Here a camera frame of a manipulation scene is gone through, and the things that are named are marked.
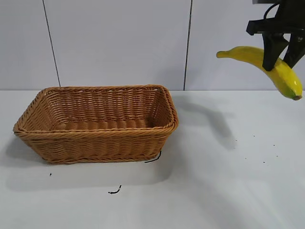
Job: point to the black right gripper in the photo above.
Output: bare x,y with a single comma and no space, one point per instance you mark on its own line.
286,23

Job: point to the yellow banana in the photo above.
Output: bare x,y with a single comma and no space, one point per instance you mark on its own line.
283,76

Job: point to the brown woven wicker basket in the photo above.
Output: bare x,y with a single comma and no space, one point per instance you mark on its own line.
95,145

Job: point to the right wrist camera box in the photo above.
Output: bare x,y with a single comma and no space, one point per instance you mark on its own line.
264,1

